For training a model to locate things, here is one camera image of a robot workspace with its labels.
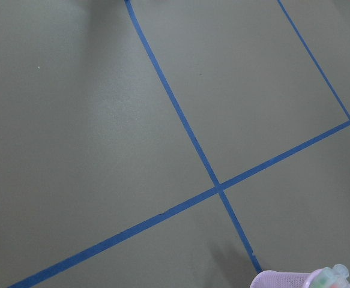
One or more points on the green marker pen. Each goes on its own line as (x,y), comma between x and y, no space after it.
(325,279)

